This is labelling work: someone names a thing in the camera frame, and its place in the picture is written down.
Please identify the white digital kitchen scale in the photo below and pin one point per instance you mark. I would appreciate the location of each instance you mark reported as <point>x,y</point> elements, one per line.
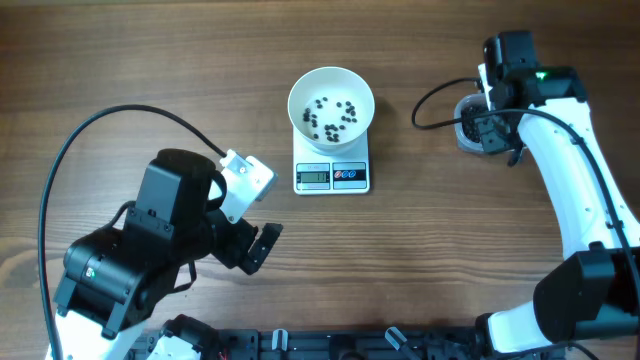
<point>341,172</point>

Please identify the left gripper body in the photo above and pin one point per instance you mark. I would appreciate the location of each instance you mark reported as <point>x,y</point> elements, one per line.
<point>229,240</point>

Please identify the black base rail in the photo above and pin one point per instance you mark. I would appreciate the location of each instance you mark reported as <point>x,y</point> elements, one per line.
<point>187,338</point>

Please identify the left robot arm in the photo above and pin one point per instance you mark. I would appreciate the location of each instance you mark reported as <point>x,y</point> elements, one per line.
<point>187,208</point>

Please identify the clear plastic container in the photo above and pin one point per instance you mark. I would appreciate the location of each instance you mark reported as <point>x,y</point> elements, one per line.
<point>463,143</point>

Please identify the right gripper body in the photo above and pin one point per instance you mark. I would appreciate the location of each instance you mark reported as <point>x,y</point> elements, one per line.
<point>494,135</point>

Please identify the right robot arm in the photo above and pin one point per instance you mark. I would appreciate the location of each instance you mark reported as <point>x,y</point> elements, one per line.
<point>594,292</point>

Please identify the white bowl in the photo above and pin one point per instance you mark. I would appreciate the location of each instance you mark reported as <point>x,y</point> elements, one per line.
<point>334,82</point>

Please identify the black beans in bowl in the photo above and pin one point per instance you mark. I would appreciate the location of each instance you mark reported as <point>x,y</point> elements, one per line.
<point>329,120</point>

